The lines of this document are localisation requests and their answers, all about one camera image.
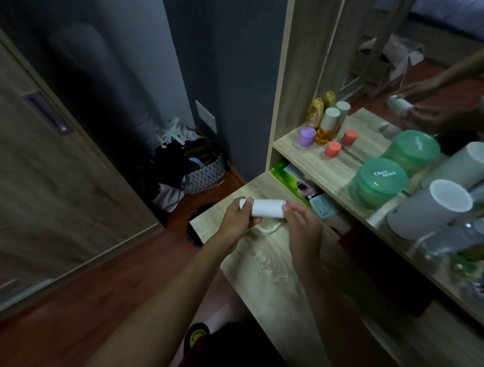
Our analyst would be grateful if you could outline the person's left forearm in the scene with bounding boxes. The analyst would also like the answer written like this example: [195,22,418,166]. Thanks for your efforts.
[81,230,232,367]

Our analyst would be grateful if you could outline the black round object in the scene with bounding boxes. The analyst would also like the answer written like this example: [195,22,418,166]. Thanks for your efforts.
[185,202,216,249]

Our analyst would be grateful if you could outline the small blue toy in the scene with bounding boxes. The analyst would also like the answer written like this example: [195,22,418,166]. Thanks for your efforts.
[463,277,484,305]

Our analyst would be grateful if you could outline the person's right hand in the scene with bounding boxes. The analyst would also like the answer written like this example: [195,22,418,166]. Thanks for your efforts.
[279,202,325,270]

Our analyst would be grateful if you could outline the white lint roller paper roll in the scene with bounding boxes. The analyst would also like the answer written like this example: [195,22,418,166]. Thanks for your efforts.
[238,197,287,220]

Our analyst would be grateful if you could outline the coral capped jar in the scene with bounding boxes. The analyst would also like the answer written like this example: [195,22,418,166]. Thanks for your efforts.
[324,140,343,159]

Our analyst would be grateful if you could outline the amber bottle with white cap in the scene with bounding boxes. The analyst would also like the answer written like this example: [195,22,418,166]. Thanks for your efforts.
[315,106,342,146]

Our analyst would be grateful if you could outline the pale blue packet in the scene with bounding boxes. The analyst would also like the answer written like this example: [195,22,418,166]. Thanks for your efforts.
[308,193,340,221]

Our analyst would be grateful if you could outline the white cloth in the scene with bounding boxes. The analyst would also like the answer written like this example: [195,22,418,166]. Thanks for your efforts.
[152,183,186,214]

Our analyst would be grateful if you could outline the clear spray bottle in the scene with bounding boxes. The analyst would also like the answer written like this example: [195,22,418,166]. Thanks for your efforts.
[413,212,484,261]

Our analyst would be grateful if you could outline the white wall socket plate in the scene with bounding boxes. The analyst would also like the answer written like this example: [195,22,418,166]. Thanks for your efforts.
[194,100,219,135]

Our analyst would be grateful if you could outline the person's left hand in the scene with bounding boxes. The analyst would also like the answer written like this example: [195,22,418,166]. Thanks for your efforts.
[215,195,264,251]

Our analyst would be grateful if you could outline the patterned laundry basket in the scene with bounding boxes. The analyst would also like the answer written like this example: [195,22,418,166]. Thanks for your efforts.
[180,153,228,197]

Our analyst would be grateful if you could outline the person's black shorts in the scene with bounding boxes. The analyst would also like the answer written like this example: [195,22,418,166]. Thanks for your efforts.
[174,318,301,367]

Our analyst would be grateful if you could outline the small green figure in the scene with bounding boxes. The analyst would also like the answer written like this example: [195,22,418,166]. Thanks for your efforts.
[448,254,478,279]

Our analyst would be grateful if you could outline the wooden wardrobe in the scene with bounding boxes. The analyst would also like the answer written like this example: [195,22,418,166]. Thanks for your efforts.
[0,18,174,338]

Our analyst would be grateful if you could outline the black and pink tube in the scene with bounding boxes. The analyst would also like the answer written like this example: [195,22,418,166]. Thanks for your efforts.
[295,177,321,200]

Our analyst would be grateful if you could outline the yellow shampoo bottle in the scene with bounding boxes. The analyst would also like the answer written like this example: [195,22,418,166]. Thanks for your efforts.
[305,97,325,129]

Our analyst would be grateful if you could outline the purple capped jar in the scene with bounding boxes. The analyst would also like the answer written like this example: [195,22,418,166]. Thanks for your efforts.
[297,126,318,148]

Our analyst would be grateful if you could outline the wooden vanity shelf unit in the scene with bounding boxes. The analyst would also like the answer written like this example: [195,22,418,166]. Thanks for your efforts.
[182,0,484,367]

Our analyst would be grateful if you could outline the white cylinder humidifier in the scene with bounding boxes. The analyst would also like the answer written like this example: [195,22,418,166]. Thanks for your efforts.
[385,177,475,243]

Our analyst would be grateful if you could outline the white plastic bags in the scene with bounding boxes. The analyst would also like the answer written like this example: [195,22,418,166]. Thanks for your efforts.
[153,115,204,148]

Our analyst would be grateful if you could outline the green packet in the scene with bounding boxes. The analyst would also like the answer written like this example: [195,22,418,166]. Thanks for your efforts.
[269,160,314,207]

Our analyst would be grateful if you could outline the metal recessed door handle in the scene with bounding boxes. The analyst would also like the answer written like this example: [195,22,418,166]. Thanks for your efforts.
[19,90,75,137]

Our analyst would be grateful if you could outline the green lidded plastic jar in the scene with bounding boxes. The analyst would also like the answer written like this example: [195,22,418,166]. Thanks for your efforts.
[347,156,410,212]

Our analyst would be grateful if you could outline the white lint roller handle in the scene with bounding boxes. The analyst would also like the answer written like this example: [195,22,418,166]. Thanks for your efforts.
[254,221,283,237]

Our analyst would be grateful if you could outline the wall mirror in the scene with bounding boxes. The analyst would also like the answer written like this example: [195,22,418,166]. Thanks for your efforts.
[318,0,484,189]

